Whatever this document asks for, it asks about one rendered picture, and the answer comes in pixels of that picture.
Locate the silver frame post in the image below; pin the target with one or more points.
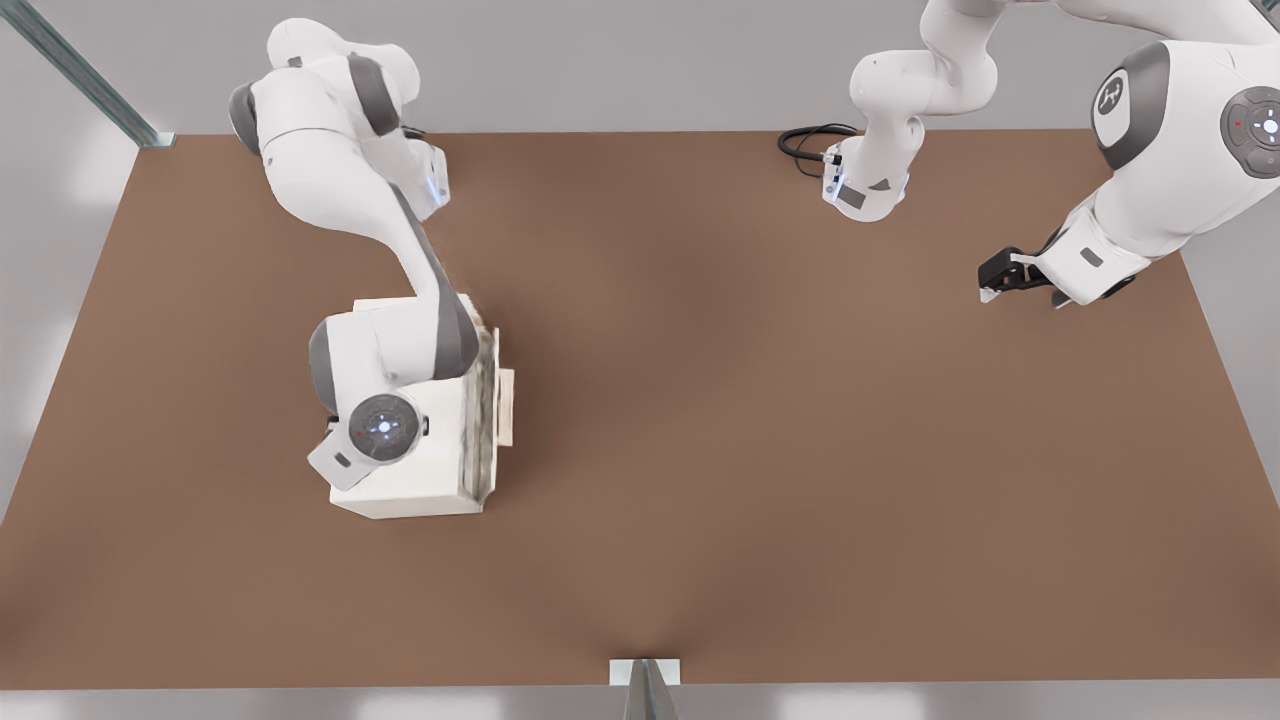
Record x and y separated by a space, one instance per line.
648 690
85 75

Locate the glass oven door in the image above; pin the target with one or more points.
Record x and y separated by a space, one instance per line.
482 410

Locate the white oven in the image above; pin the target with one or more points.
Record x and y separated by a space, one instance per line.
420 470

